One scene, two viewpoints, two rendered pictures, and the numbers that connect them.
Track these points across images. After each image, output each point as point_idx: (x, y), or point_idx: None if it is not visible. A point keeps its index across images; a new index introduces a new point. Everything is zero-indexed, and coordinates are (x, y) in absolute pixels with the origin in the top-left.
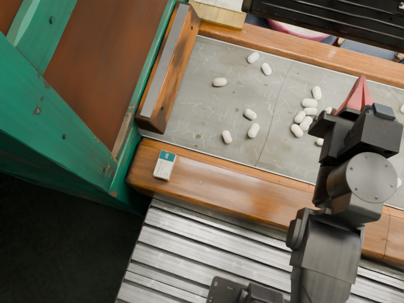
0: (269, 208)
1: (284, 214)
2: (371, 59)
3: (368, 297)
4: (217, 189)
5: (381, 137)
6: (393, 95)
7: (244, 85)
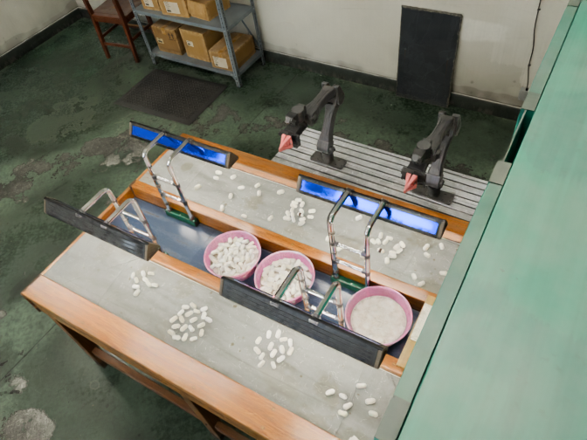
0: (424, 212)
1: (417, 209)
2: (352, 271)
3: (376, 191)
4: (449, 222)
5: (419, 150)
6: (342, 256)
7: (427, 271)
